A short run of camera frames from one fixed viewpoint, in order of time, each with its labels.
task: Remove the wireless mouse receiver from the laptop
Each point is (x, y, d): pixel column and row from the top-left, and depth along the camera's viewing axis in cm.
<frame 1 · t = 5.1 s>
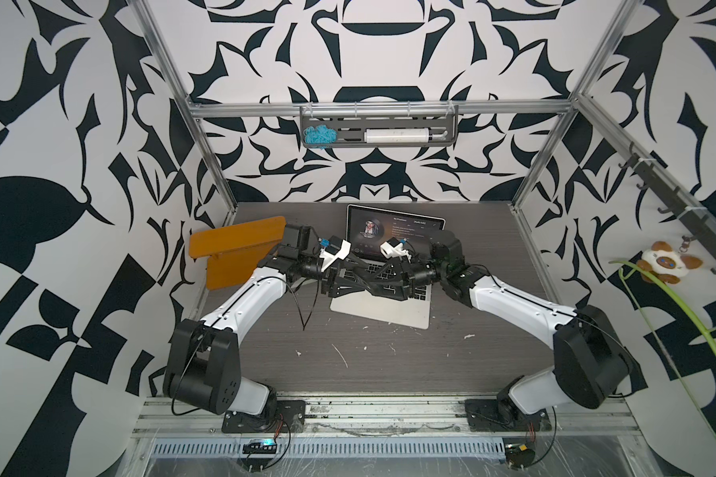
left hand: (361, 271, 74), fingers open
right hand: (368, 288, 69), fingers open
silver laptop: (374, 233, 98), point 12 cm above the table
orange upper board: (230, 238, 94), point 15 cm above the table
orange lower board: (235, 253, 95), point 10 cm above the table

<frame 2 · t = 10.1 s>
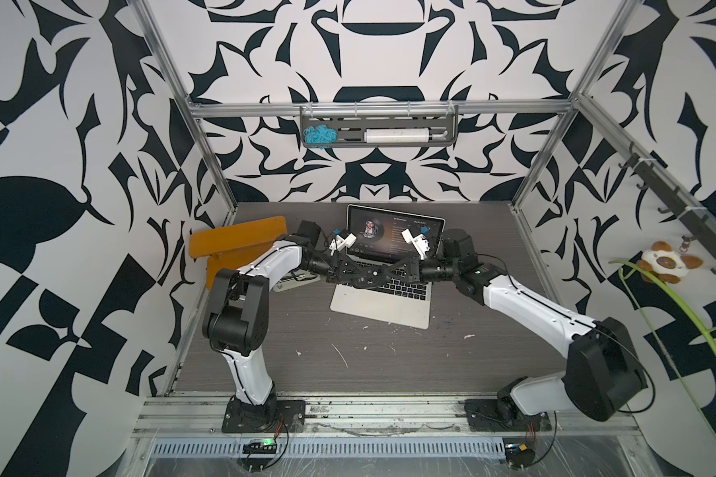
left hand: (359, 275, 81), fingers closed
right hand: (381, 270, 76), fingers closed
the named things where they were.

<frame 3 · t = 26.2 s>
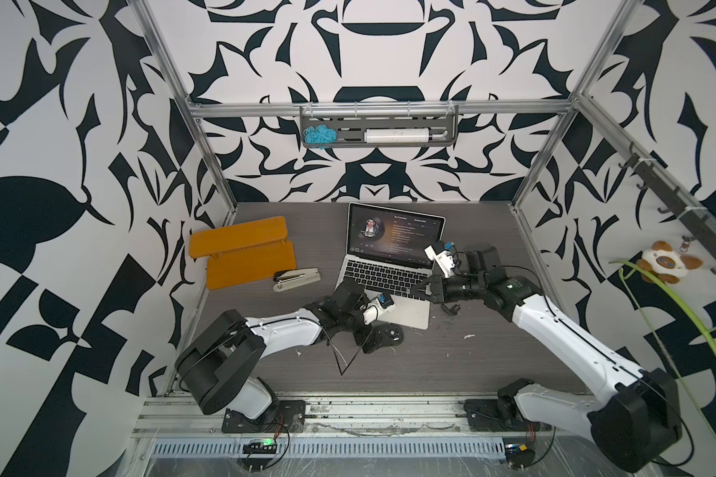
left hand: (379, 318, 85), fingers open
right hand: (407, 287, 75), fingers closed
the named things where they were.

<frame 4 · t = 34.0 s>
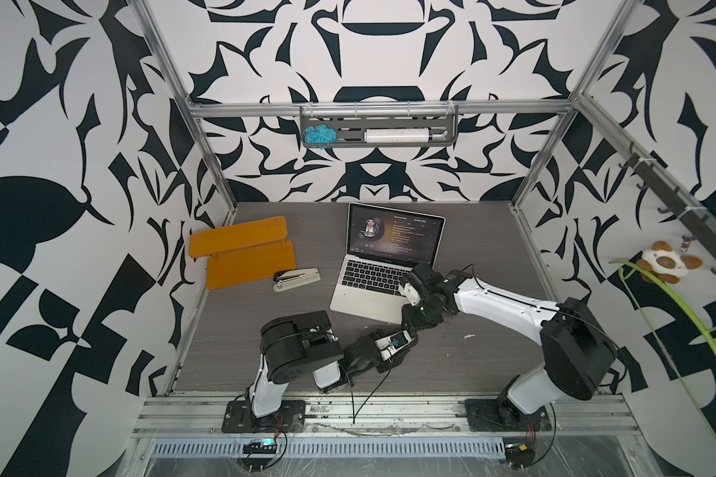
left hand: (395, 331, 87), fingers open
right hand: (400, 323, 85), fingers open
the named things where they were.

